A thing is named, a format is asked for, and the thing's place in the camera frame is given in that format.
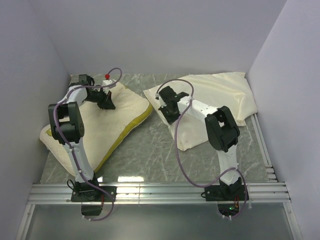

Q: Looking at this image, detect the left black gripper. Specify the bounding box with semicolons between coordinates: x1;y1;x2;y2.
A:
84;87;115;110

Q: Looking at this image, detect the cream quilted pillow yellow edge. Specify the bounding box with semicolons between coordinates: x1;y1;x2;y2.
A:
39;81;154;177

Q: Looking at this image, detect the cream satin pillowcase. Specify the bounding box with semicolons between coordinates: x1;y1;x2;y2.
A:
142;71;258;152

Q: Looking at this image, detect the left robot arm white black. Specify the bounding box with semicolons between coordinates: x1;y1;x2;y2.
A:
48;74;116;201

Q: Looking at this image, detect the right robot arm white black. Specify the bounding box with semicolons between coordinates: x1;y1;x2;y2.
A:
155;86;243;200

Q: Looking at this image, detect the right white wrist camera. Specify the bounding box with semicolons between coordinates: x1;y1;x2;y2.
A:
155;93;167;112

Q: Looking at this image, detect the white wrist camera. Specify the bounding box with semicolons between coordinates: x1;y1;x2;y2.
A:
155;93;167;112
101;73;117;94

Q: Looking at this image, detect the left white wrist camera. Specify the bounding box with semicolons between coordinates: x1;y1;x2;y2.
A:
101;73;117;94

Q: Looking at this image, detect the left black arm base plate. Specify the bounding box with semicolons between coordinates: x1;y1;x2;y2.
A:
70;183;117;203

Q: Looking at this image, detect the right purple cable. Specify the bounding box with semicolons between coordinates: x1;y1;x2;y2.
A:
156;79;251;219

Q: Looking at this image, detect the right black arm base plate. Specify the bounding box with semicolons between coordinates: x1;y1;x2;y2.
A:
201;185;249;202

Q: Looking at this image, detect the aluminium front mounting rail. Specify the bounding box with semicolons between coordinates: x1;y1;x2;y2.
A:
27;182;291;205

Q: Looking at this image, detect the aluminium right side rail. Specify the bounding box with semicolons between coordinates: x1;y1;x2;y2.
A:
250;113;278;183

